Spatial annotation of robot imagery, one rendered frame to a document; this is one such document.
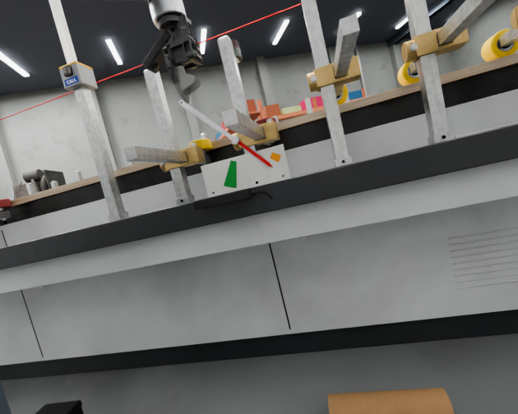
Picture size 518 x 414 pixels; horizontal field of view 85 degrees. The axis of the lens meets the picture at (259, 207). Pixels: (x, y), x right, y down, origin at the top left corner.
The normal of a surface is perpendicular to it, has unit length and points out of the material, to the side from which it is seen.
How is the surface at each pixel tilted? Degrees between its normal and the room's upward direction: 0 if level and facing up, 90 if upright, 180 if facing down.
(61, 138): 90
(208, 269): 90
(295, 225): 90
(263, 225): 90
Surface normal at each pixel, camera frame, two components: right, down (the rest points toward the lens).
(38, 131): 0.24, 0.03
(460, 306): -0.21, 0.14
